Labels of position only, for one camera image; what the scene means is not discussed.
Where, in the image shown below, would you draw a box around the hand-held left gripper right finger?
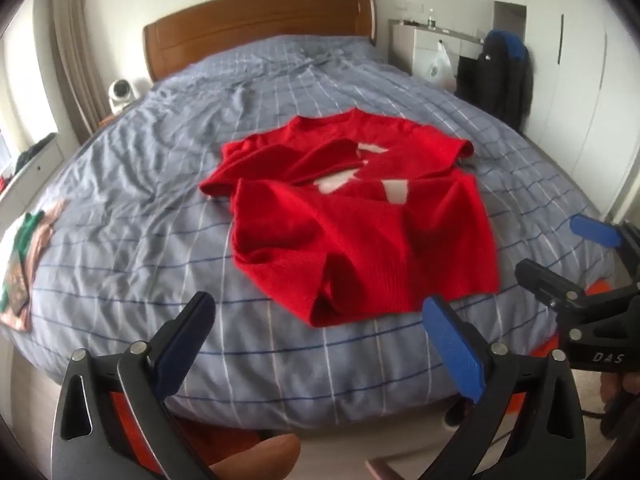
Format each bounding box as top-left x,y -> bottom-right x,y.
421,294 -> 587,480

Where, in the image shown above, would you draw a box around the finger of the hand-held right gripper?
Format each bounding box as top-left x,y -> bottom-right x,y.
570,214 -> 640,286
515,258 -> 640,311

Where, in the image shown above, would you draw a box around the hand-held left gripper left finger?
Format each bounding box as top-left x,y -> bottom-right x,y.
51,291 -> 217,480

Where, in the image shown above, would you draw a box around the red knit sweater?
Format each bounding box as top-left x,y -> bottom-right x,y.
199,107 -> 500,330

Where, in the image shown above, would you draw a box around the pink and green folded clothes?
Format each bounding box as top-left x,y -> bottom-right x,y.
0,199 -> 67,332

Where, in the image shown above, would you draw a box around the dark clothes pile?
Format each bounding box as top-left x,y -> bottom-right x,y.
14,132 -> 59,172

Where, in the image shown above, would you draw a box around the person's right hand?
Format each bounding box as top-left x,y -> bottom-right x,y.
599,373 -> 640,411

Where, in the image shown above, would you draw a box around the person's left hand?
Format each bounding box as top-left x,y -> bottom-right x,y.
207,432 -> 302,480

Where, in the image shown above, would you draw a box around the orange cloth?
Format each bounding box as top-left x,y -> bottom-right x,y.
107,280 -> 615,471

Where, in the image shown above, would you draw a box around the white wardrobe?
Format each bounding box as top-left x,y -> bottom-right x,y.
492,0 -> 640,223

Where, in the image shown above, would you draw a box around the bed with grey checked cover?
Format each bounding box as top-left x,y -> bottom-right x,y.
0,34 -> 618,432

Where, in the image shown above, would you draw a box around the white low cabinet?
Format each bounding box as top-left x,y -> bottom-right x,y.
0,132 -> 67,223

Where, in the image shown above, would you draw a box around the white plastic bag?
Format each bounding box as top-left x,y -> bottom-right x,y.
423,40 -> 456,86

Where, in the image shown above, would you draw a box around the white round fan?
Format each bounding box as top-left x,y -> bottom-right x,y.
107,78 -> 138,115

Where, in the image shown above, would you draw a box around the white dresser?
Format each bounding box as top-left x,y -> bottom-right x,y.
388,18 -> 487,80

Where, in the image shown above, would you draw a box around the beige curtain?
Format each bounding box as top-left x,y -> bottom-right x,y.
50,0 -> 110,137

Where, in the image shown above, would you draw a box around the white sheer curtain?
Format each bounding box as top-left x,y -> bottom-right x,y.
2,0 -> 81,153

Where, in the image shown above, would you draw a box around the wooden headboard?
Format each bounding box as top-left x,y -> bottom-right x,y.
142,0 -> 377,82

